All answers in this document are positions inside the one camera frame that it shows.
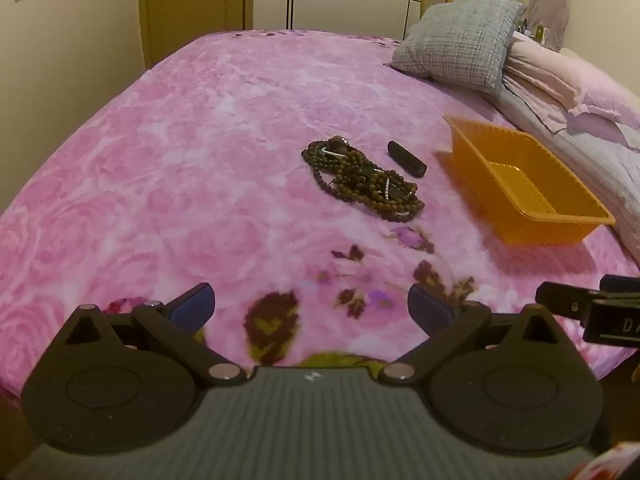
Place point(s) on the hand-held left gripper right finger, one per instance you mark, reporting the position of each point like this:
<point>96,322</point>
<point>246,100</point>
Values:
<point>427,306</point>

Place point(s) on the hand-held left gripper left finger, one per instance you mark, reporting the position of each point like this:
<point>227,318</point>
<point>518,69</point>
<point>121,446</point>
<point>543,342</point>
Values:
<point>194,306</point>

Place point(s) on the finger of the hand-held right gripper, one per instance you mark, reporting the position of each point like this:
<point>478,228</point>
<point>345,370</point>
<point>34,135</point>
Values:
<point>562,297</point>
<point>622,284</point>

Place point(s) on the pale bead strand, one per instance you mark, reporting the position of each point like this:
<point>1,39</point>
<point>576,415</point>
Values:
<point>388,187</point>

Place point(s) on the black cylinder case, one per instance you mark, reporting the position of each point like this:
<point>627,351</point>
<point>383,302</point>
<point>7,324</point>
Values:
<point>406,158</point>

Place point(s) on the orange plastic tray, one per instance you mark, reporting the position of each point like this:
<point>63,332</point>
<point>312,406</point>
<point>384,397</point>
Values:
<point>500,152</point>

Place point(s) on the striped duvet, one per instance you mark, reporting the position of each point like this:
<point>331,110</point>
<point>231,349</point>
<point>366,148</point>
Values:
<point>590,170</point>

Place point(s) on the white red printed object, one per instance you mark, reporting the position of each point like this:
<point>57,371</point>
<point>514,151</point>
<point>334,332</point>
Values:
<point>612,465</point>

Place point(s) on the pink floral blanket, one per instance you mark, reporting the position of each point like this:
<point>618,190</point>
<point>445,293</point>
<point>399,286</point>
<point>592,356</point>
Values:
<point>200,160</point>

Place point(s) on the flat pink pillow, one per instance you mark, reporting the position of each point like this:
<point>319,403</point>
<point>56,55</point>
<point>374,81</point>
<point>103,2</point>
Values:
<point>607,132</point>

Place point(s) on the large pink pillow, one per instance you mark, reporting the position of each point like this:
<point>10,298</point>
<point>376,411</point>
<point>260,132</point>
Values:
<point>565,72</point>

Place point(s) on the grey checked pillow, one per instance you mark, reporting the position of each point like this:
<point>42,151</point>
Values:
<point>450,45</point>

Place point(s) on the small shelf with bottles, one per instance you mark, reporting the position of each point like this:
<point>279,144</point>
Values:
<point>532,30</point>

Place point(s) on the round mauve covered mirror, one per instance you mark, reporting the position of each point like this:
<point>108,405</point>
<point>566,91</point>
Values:
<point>550,7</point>

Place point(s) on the brown wooden door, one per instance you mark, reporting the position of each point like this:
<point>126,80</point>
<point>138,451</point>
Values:
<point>195,5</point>

